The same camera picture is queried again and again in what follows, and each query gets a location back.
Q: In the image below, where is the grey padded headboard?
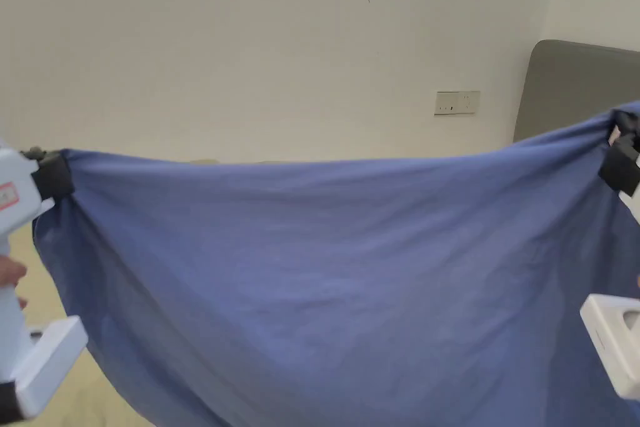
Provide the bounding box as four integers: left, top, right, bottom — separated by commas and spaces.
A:
512, 39, 640, 145

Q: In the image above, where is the white wall socket plate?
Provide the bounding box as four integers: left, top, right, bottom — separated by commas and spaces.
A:
434, 90, 481, 117

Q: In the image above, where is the blue cloth garment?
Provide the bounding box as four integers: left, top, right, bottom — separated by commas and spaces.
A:
32, 101, 640, 427

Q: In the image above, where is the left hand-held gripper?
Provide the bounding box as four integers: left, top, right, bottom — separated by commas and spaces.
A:
0, 136, 89, 420

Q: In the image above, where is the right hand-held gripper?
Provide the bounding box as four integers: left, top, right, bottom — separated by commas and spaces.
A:
579, 139, 640, 401

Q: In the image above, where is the person's left hand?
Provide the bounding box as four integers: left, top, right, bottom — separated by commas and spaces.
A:
0, 254, 29, 310

